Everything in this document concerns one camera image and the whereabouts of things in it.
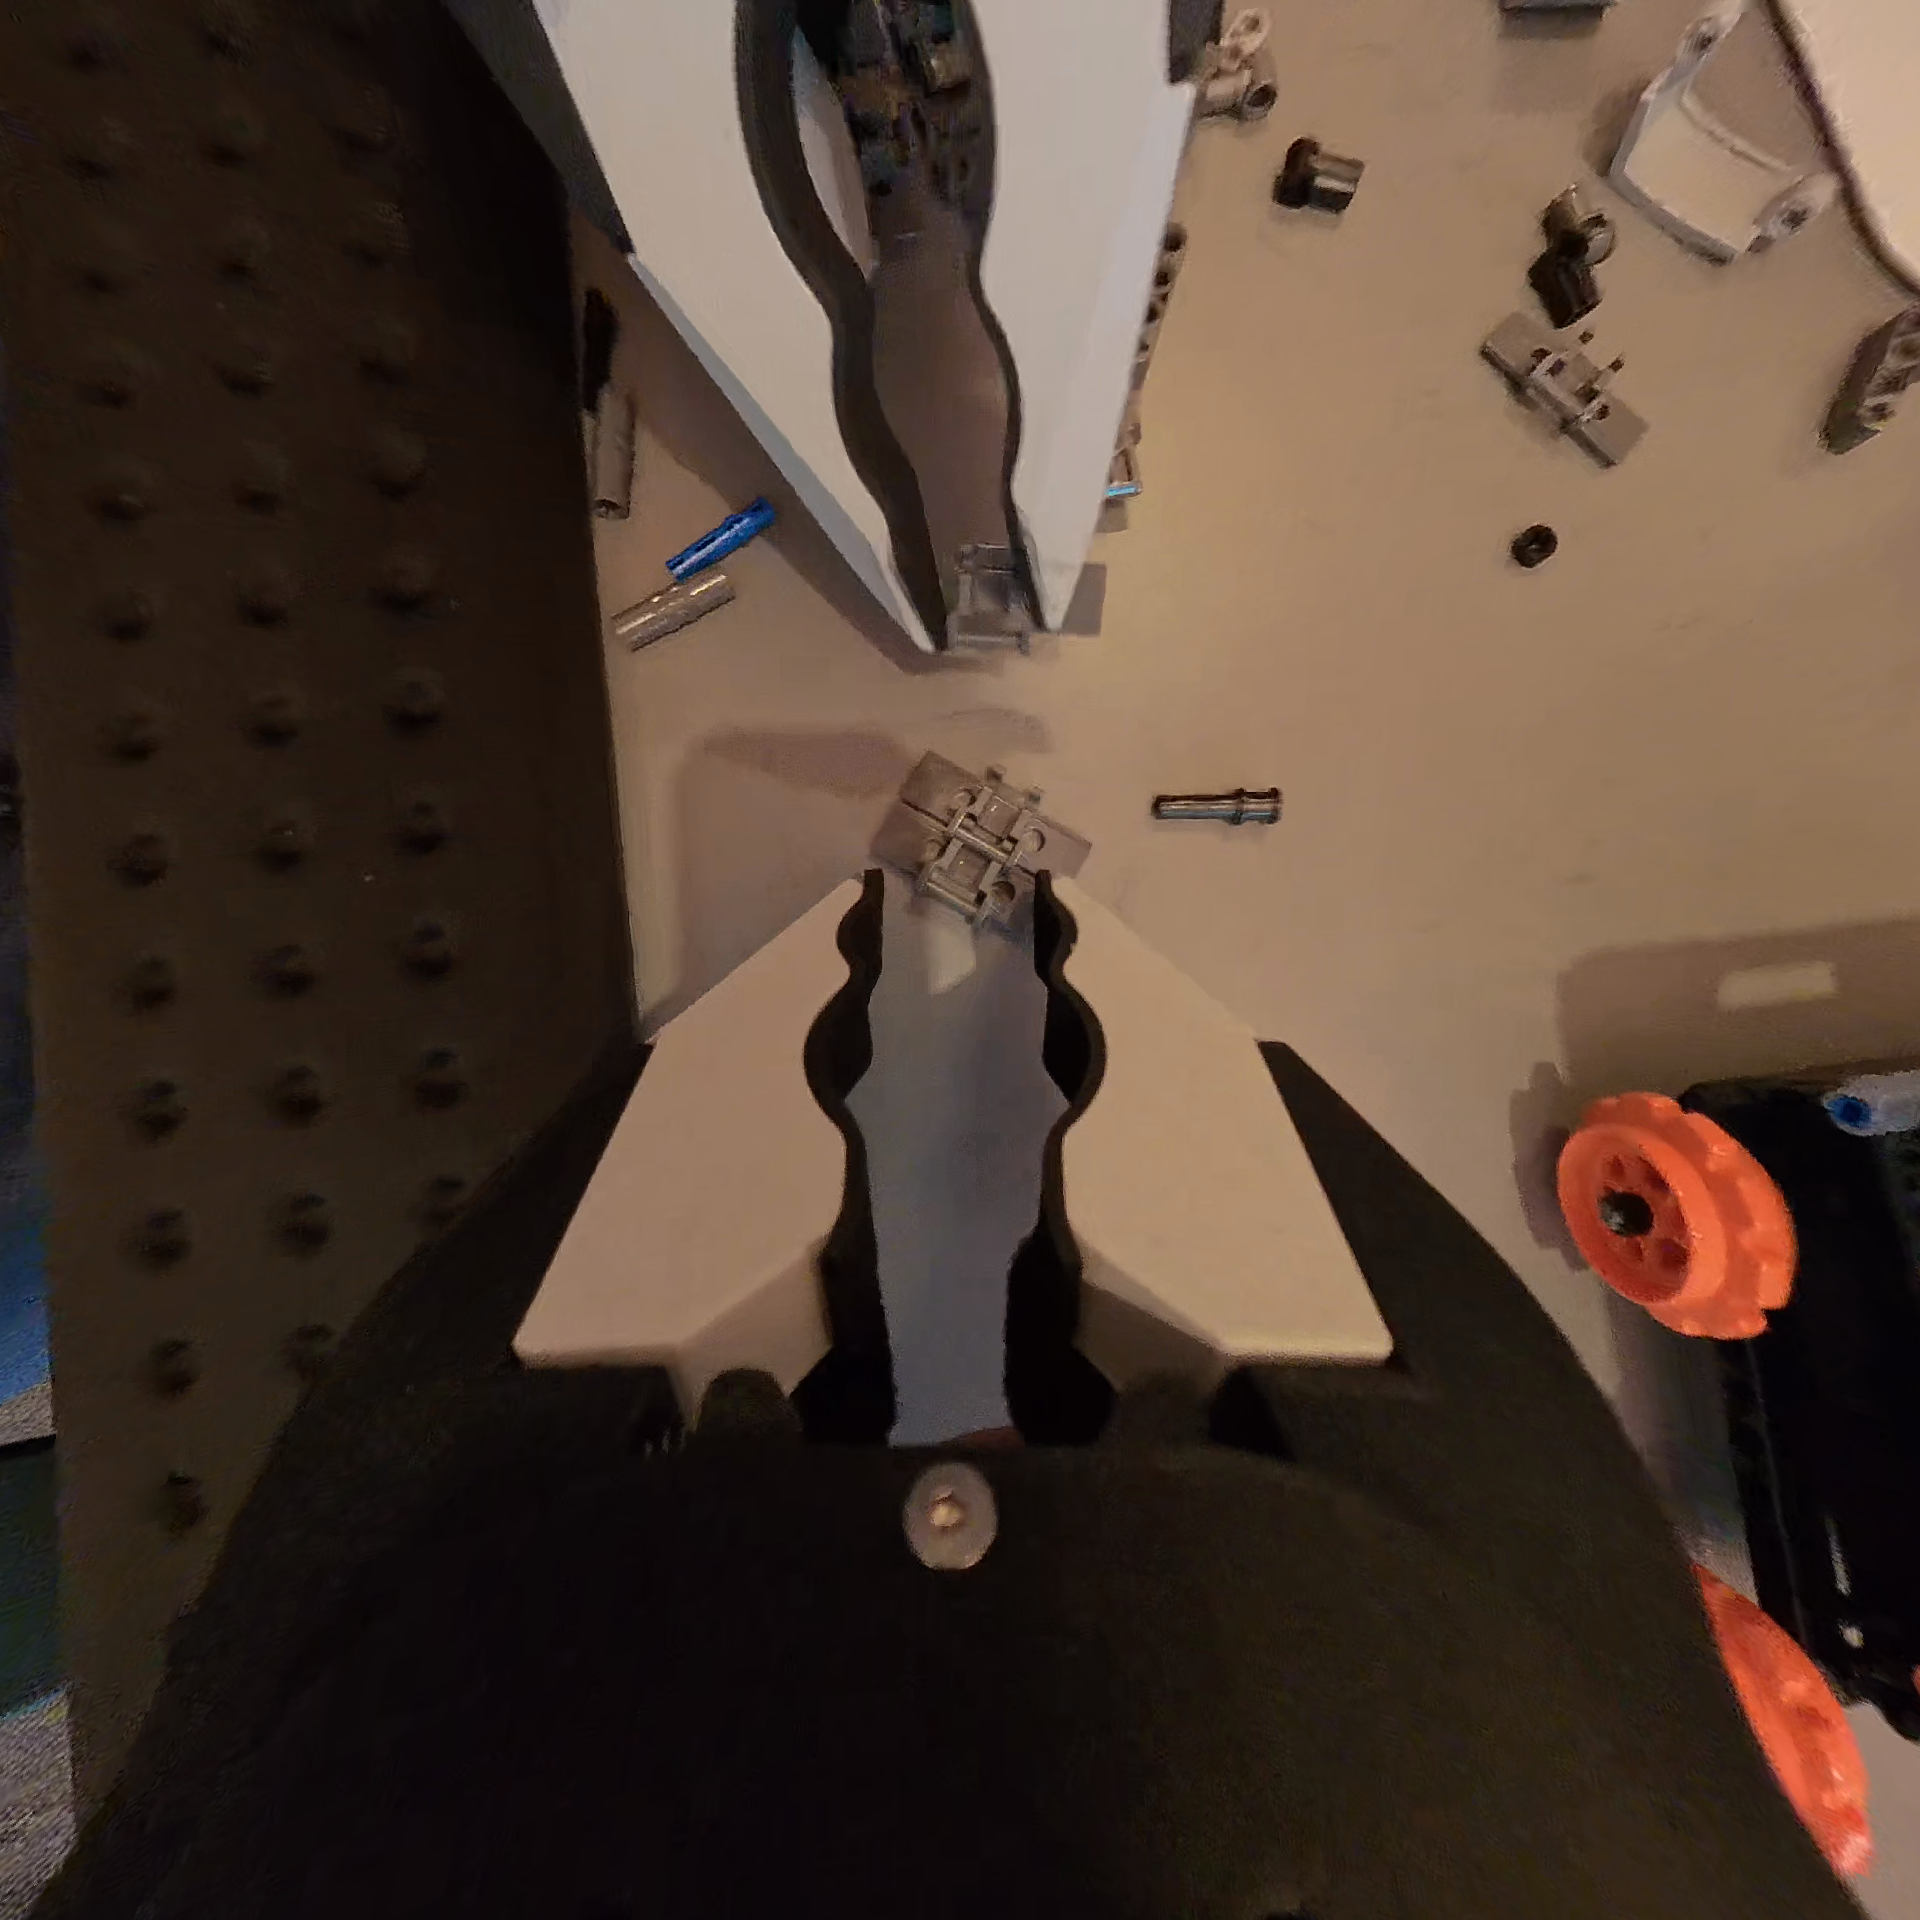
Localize black and grey connector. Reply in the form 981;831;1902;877
1526;186;1619;328

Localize pile of grey clip plates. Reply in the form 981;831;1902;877
816;0;1279;199

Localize grey tube connector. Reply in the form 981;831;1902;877
612;576;738;651

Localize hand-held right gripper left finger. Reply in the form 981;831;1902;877
511;867;902;1451

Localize grey tube with black axle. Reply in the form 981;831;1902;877
582;292;640;521

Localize black dimpled foam pad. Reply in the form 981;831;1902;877
0;0;640;1802

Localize grey clip plate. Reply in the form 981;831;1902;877
943;542;1040;655

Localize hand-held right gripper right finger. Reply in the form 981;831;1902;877
1012;867;1394;1451

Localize blue plastic pin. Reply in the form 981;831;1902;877
663;502;777;582

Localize grey clip plate assembly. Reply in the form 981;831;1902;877
882;750;1094;936

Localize grey plate with clips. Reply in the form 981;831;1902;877
1482;314;1652;469

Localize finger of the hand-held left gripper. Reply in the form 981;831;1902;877
531;0;962;651
972;0;1201;633

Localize grey perforated beam assembly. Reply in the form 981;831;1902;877
1109;224;1189;505

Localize pale curved panel with pins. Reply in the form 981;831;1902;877
1608;0;1839;264

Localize grey angled holed beam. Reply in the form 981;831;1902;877
1817;307;1920;456

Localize white rounded tray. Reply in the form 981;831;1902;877
1770;0;1920;295

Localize black toy car orange wheels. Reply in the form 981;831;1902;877
1554;1072;1920;1879

